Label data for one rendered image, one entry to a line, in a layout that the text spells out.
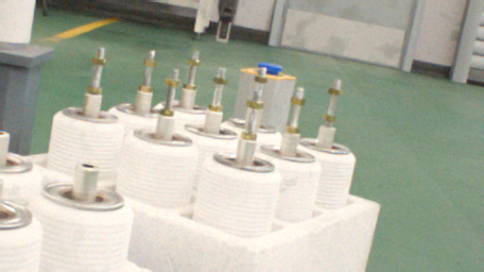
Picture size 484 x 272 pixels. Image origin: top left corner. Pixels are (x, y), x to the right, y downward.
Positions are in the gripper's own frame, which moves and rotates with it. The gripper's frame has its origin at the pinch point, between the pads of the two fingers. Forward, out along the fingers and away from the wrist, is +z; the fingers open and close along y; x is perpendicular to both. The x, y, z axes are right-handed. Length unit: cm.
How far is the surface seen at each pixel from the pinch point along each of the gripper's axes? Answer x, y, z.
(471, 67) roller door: -187, 437, 32
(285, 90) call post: -11.1, -25.2, 4.4
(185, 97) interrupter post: 4.9, -36.9, 6.6
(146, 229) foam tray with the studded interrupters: 7, -71, 17
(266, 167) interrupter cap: -6, -70, 7
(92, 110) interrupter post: 17, -57, 7
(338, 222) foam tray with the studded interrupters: -18, -59, 15
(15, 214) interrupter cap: 17, -104, 7
